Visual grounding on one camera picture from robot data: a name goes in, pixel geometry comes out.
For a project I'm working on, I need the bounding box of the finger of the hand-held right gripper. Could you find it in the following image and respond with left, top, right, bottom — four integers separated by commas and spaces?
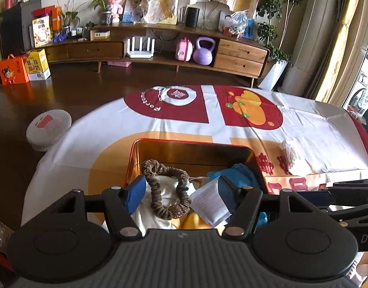
326, 178, 368, 191
297, 190, 368, 223

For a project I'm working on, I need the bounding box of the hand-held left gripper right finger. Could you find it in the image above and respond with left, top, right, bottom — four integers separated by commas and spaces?
218, 175, 310, 241

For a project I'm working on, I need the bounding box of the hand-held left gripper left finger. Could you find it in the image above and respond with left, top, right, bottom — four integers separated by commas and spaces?
55, 175, 147, 242

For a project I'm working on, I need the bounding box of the brown scrunchie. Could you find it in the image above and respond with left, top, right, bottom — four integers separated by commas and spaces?
141, 159, 193, 220

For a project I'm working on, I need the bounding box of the white paper packet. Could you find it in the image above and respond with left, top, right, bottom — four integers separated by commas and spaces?
190, 181, 233, 228

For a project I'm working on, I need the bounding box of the blue cloth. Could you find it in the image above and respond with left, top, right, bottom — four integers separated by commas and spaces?
207, 163, 269, 227

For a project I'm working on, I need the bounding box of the white cloth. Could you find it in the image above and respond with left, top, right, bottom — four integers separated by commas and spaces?
101, 175, 196, 237

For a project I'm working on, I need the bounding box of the red tin box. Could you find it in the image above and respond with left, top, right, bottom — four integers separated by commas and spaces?
123, 138, 267, 237

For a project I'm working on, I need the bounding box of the bag of cotton swabs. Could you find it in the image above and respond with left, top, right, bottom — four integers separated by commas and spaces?
278, 139, 315, 177

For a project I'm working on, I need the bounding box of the printed red white tablecloth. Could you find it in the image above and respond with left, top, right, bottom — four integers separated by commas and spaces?
21, 84, 368, 227

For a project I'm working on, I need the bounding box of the round white stool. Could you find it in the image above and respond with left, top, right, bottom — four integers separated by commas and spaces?
26, 109, 72, 152

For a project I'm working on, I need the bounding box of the white planter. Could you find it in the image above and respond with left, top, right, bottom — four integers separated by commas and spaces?
258, 59, 289, 91

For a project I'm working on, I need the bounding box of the yellow curtain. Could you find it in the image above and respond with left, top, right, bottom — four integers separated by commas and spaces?
314, 0, 368, 105

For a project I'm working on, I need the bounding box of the white router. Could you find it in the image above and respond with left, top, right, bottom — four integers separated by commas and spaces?
126, 35, 156, 59

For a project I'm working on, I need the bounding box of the purple kettlebell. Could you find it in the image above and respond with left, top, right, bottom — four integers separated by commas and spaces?
192, 36, 216, 66

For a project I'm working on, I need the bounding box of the wooden tv cabinet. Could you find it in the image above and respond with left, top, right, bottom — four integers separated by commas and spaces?
25, 22, 270, 89

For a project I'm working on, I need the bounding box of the pink toy case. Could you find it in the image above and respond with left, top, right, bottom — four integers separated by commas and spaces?
176, 37, 193, 62

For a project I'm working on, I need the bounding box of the grey curtain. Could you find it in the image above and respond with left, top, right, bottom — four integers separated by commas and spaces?
282, 0, 342, 96

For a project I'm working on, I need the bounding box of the yellow gift box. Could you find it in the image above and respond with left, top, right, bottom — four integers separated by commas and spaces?
23, 48, 51, 81

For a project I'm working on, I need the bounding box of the small wooden box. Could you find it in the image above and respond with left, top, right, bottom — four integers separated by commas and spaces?
90, 28, 111, 41

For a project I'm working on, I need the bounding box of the blue box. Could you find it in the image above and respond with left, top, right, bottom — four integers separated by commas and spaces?
244, 19, 256, 38

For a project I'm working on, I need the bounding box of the dark teapot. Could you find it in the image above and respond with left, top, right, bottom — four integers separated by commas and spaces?
82, 21, 96, 39

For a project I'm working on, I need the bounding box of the clear plastic bag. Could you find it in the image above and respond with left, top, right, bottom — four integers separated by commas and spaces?
223, 10, 251, 38

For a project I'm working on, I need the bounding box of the orange gift box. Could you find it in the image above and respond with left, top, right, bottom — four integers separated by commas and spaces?
0, 54, 30, 86

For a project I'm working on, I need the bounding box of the green potted tree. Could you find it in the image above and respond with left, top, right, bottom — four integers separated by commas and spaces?
256, 0, 311, 63

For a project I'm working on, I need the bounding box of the black cylinder speaker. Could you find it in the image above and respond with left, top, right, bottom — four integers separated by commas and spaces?
185, 6, 200, 28

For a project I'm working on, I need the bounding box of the white padded chair back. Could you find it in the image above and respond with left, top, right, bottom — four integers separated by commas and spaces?
178, 1, 233, 30

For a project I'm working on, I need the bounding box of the printed cardboard box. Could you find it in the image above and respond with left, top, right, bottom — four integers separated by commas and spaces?
32, 16, 51, 48

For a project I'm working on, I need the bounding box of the potted orchid plant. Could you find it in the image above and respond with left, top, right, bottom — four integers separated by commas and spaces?
56, 0, 88, 35

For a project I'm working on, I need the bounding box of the potted green plant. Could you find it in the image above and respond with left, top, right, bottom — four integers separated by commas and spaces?
88, 0, 114, 26

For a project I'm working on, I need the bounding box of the orange paper bag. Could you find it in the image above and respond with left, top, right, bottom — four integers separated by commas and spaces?
50, 5, 64, 32

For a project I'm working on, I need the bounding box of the pink plush toy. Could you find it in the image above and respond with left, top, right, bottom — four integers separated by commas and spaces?
104, 0, 127, 23

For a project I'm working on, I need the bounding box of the black cabinet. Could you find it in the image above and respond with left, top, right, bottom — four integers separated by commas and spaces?
0, 0, 42, 53

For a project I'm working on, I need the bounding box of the picture frame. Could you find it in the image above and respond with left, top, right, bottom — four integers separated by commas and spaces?
122, 0, 145, 23

